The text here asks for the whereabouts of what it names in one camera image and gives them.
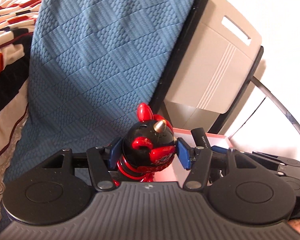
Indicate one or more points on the beige plastic panel with slot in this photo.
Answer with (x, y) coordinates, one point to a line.
(215, 67)

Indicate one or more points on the red and black toy figure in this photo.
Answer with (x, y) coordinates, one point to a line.
(140, 135)

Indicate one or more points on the pink cardboard box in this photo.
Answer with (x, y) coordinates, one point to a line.
(185, 131)

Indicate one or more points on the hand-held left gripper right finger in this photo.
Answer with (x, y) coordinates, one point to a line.
(183, 155)

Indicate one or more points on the curved metal rod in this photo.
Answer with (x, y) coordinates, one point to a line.
(277, 93)

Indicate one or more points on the person's right hand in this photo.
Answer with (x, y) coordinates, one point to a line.
(298, 226)

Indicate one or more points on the beige lace bedspread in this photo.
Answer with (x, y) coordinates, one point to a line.
(7, 142)

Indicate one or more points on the red white striped blanket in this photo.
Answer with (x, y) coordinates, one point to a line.
(5, 50)

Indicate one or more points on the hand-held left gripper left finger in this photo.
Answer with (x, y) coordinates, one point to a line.
(115, 153)

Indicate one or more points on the blue textured cloth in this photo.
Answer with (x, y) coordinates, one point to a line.
(102, 55)

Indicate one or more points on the black panel frame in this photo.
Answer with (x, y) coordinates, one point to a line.
(172, 67)

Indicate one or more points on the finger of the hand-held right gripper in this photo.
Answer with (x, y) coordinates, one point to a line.
(218, 149)

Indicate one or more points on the black cylinder with white print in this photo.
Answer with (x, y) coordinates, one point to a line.
(200, 136)

